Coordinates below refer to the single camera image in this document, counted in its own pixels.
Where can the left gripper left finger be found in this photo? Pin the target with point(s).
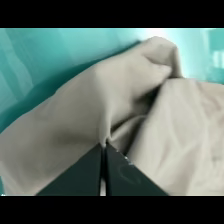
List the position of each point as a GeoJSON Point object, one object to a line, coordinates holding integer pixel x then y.
{"type": "Point", "coordinates": [80, 178]}

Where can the beige garment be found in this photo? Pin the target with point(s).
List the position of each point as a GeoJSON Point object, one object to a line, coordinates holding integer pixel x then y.
{"type": "Point", "coordinates": [83, 110]}

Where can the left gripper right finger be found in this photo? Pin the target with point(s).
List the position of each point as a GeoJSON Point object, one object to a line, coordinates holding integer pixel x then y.
{"type": "Point", "coordinates": [130, 178]}

